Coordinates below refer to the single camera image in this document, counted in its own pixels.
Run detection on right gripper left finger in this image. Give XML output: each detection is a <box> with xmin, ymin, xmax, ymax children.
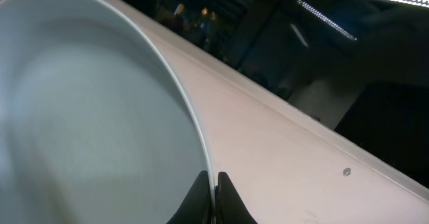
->
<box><xmin>167</xmin><ymin>170</ymin><xmax>212</xmax><ymax>224</ymax></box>

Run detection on light blue plate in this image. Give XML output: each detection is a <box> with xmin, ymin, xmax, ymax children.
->
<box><xmin>1</xmin><ymin>0</ymin><xmax>214</xmax><ymax>224</ymax></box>

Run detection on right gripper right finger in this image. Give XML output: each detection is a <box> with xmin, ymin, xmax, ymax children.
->
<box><xmin>216</xmin><ymin>172</ymin><xmax>257</xmax><ymax>224</ymax></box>

